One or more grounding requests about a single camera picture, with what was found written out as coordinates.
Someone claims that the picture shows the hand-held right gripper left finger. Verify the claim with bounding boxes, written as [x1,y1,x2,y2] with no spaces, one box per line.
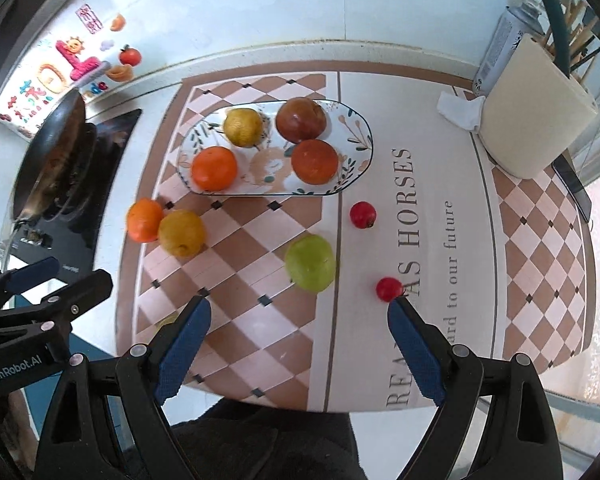
[32,296,213,480]

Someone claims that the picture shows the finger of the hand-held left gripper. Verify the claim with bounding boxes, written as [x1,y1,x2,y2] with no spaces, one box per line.
[0,269,115,361]
[0,256,61,312]

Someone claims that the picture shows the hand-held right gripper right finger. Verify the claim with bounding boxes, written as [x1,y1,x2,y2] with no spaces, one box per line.
[387,296,565,480]

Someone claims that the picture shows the small red fruit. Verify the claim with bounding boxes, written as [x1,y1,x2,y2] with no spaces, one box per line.
[350,201,378,230]
[376,277,405,304]

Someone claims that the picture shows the floral oval ceramic plate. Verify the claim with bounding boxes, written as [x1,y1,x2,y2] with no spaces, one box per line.
[176,99,374,197]

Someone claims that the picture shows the bright orange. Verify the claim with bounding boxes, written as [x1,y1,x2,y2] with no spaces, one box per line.
[191,146,239,192]
[126,198,165,244]

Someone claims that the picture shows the black gas stove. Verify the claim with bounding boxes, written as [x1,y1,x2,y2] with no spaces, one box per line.
[10,108,144,282]

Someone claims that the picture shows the yellow lemon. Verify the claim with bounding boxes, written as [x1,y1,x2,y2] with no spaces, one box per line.
[158,209,206,259]
[223,107,264,149]

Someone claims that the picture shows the black frying pan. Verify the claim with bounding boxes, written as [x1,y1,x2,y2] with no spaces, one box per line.
[0,91,89,271]

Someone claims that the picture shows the person's dark clothing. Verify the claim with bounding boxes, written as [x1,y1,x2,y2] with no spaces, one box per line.
[170,396,369,480]

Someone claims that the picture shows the green apple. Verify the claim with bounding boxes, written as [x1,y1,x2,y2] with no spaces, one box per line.
[284,234,337,294]

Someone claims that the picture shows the dark reddish orange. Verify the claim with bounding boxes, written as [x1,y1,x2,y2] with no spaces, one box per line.
[291,139,340,186]

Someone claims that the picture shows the checkered printed table mat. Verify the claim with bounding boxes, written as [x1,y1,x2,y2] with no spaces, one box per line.
[115,60,597,411]

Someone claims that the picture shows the black smartphone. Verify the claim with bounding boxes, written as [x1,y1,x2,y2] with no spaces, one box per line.
[552,155,594,224]

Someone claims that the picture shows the white crumpled cloth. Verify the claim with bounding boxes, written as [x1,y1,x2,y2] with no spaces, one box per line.
[436,91,487,134]

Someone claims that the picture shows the black range hood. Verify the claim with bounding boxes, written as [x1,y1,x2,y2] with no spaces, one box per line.
[0,0,76,128]

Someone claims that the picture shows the dark red apple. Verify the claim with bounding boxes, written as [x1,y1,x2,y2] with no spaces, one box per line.
[275,97,328,145]

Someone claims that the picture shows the cream utensil holder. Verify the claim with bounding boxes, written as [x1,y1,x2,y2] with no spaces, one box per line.
[479,34,600,180]

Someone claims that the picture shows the white spray can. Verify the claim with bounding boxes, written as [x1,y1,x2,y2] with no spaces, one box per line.
[472,2,544,97]

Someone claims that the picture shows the green spatula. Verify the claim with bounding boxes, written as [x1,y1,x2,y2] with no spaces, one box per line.
[537,0,574,74]

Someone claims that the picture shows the bunch of wooden chopsticks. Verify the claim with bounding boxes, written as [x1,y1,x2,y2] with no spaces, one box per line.
[544,0,600,86]

